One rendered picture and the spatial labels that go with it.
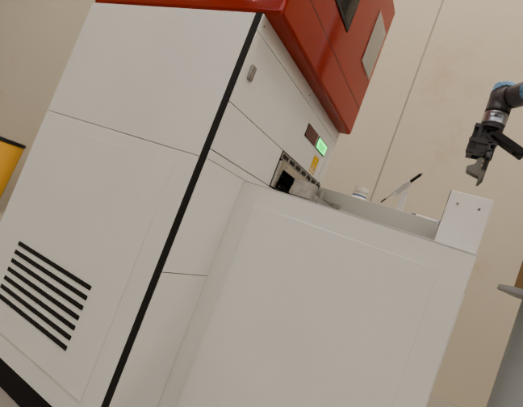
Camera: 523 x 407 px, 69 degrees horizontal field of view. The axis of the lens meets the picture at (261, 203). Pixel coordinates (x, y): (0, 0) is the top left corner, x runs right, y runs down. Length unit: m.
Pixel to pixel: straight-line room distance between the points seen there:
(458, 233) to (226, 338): 0.65
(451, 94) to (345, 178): 1.09
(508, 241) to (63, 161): 3.02
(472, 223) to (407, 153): 2.34
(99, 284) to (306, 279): 0.54
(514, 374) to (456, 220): 0.67
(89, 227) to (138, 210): 0.18
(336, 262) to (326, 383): 0.29
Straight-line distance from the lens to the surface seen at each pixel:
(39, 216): 1.34
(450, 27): 3.82
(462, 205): 1.03
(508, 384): 1.55
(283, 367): 1.03
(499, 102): 1.52
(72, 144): 1.32
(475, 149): 1.46
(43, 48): 4.92
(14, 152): 3.98
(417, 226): 1.58
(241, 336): 1.07
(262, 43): 1.08
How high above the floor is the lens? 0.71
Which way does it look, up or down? 3 degrees up
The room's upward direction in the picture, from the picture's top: 21 degrees clockwise
